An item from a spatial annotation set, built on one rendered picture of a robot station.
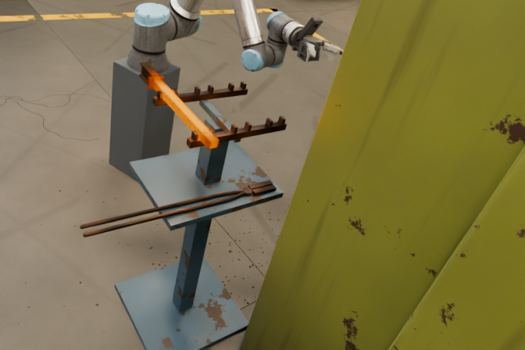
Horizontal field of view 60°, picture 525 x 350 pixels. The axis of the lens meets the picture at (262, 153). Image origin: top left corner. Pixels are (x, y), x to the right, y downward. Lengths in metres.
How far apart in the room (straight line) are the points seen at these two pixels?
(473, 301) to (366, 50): 0.50
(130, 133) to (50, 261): 0.70
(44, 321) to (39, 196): 0.68
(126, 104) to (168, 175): 0.89
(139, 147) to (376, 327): 1.56
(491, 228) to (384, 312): 0.42
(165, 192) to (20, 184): 1.19
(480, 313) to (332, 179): 0.44
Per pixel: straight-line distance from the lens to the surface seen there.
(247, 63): 1.85
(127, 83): 2.22
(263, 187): 1.46
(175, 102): 1.28
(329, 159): 1.06
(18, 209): 2.33
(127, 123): 2.32
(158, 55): 2.17
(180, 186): 1.41
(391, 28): 0.92
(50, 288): 2.01
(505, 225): 0.72
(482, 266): 0.76
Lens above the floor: 1.58
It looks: 34 degrees down
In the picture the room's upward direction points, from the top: 15 degrees clockwise
